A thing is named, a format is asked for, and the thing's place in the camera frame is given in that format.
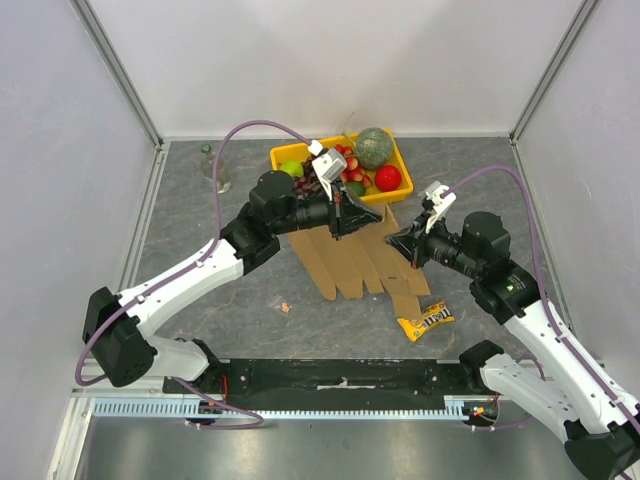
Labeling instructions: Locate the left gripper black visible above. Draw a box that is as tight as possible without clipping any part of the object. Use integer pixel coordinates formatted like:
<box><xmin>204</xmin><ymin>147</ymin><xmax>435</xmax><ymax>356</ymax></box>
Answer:
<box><xmin>273</xmin><ymin>178</ymin><xmax>382</xmax><ymax>242</ymax></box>

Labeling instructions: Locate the brown cardboard box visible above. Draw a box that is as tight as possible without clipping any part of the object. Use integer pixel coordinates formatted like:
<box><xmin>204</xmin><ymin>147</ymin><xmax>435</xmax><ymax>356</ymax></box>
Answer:
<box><xmin>288</xmin><ymin>204</ymin><xmax>431</xmax><ymax>320</ymax></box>

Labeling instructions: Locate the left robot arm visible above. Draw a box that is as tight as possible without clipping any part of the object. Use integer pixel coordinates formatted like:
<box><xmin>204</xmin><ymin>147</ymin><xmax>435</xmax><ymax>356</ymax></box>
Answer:
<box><xmin>82</xmin><ymin>171</ymin><xmax>383</xmax><ymax>393</ymax></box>

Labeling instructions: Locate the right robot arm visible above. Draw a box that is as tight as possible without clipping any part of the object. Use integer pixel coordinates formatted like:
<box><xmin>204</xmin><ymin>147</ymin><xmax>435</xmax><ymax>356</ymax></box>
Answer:
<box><xmin>385</xmin><ymin>212</ymin><xmax>639</xmax><ymax>479</ymax></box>

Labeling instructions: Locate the green lime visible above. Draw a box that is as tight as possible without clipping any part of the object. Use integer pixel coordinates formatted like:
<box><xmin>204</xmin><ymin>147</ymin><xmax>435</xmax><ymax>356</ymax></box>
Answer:
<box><xmin>346</xmin><ymin>182</ymin><xmax>366</xmax><ymax>197</ymax></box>

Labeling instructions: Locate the dark purple grape bunch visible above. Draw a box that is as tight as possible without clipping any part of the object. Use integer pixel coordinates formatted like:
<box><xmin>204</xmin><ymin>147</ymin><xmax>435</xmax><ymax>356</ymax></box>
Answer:
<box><xmin>294</xmin><ymin>161</ymin><xmax>322</xmax><ymax>198</ymax></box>

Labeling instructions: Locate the red apple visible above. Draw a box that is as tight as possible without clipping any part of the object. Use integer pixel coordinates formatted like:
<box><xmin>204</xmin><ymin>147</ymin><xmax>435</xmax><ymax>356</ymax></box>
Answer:
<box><xmin>374</xmin><ymin>165</ymin><xmax>402</xmax><ymax>192</ymax></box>

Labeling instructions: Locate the green apple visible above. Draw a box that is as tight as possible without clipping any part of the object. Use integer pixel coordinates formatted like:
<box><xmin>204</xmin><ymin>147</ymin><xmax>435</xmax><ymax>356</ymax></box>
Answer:
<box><xmin>279</xmin><ymin>161</ymin><xmax>305</xmax><ymax>178</ymax></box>

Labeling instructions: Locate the green netted melon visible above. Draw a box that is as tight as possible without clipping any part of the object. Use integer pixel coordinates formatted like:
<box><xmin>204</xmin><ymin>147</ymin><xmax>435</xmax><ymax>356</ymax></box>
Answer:
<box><xmin>354</xmin><ymin>127</ymin><xmax>394</xmax><ymax>170</ymax></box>

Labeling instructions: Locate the yellow candy bag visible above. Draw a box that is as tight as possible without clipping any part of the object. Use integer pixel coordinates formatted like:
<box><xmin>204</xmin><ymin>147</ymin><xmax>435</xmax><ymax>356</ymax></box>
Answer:
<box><xmin>397</xmin><ymin>301</ymin><xmax>455</xmax><ymax>343</ymax></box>

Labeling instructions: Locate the yellow plastic tray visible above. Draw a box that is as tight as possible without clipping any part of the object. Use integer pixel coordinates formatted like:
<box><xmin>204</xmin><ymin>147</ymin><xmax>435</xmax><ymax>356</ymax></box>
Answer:
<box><xmin>270</xmin><ymin>128</ymin><xmax>414</xmax><ymax>204</ymax></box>

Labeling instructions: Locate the clear glass bottle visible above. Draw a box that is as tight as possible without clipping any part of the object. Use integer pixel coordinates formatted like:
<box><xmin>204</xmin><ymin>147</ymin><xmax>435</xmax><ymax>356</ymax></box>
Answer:
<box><xmin>201</xmin><ymin>144</ymin><xmax>231</xmax><ymax>194</ymax></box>

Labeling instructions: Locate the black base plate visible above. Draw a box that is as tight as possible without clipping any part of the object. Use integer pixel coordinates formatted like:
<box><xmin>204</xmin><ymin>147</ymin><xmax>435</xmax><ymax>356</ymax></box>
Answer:
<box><xmin>191</xmin><ymin>358</ymin><xmax>492</xmax><ymax>396</ymax></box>

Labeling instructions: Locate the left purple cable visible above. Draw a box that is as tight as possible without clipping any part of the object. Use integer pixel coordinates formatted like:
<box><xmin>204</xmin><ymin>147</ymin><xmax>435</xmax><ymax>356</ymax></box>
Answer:
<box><xmin>73</xmin><ymin>119</ymin><xmax>321</xmax><ymax>430</ymax></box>

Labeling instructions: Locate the grey slotted cable duct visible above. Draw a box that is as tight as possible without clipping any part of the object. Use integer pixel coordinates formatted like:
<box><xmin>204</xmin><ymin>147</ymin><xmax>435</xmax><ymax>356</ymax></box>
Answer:
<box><xmin>93</xmin><ymin>397</ymin><xmax>476</xmax><ymax>421</ymax></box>

